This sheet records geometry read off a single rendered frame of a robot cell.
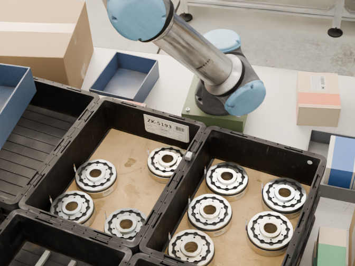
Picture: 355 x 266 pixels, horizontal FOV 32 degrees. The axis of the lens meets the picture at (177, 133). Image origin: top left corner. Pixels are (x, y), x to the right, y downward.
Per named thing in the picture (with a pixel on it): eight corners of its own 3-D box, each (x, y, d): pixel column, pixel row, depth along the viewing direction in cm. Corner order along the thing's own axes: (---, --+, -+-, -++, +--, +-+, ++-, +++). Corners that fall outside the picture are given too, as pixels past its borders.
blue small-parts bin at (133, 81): (118, 67, 205) (116, 50, 200) (159, 76, 201) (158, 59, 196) (91, 105, 192) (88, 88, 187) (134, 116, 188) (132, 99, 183)
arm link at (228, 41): (231, 55, 181) (231, 18, 171) (249, 84, 172) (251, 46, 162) (193, 65, 179) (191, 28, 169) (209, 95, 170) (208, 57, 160)
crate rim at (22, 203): (103, 101, 162) (102, 94, 160) (208, 130, 152) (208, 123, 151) (17, 212, 137) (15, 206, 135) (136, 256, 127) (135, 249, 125)
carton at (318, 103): (295, 89, 193) (297, 71, 188) (334, 91, 191) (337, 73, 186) (296, 125, 182) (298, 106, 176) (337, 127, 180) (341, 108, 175)
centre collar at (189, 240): (186, 235, 136) (186, 234, 135) (206, 244, 134) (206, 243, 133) (175, 252, 133) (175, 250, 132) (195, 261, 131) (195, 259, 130)
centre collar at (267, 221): (261, 218, 138) (261, 216, 138) (283, 223, 137) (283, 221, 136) (257, 235, 135) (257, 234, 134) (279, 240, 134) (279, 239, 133)
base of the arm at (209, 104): (203, 77, 190) (202, 52, 182) (250, 86, 186) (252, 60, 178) (188, 110, 180) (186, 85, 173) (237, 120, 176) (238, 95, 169)
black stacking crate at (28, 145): (18, 101, 178) (8, 71, 170) (107, 127, 169) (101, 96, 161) (-73, 200, 153) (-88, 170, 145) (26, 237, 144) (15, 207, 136)
